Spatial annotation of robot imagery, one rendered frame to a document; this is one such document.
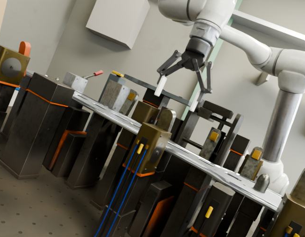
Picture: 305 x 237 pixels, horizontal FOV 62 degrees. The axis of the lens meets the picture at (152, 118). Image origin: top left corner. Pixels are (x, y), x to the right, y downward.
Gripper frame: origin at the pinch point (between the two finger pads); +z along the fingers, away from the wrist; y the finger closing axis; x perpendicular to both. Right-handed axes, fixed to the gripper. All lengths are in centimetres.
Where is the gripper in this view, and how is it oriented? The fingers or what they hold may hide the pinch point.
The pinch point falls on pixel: (174, 99)
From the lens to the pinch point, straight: 84.1
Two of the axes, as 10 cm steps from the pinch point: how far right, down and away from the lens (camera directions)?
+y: 8.1, 4.0, -4.3
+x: 4.2, 1.1, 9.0
